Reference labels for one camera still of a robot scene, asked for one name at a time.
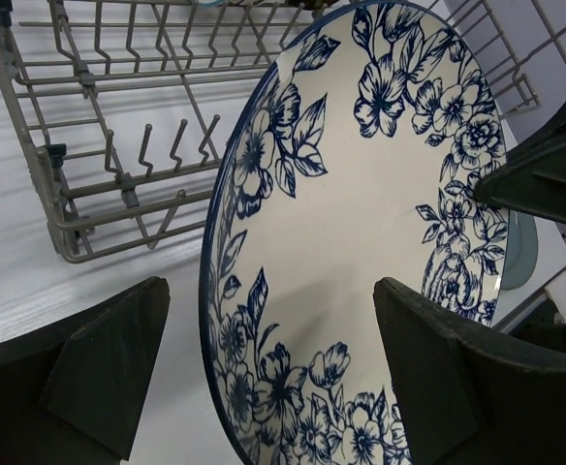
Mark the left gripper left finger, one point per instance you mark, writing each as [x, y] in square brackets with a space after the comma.
[72, 392]

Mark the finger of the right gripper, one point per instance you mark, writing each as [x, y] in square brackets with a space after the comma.
[533, 180]

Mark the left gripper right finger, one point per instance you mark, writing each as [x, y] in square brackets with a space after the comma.
[467, 393]

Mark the teal grey plate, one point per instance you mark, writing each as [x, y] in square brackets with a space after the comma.
[521, 252]

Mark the blue floral white plate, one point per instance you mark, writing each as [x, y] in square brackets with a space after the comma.
[355, 158]

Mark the grey wire dish rack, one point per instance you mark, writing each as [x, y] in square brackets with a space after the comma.
[122, 108]

